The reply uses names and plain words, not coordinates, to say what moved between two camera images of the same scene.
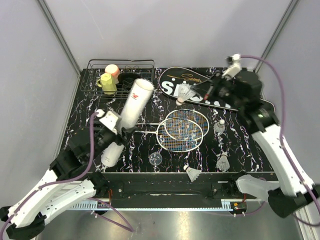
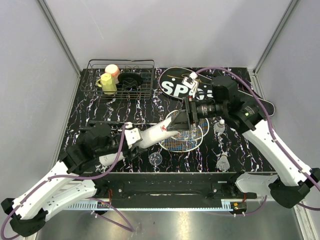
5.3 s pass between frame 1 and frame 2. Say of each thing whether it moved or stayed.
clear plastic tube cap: stayed
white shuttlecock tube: moved
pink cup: stayed
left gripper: moved
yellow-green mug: stayed
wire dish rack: stayed
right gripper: moved
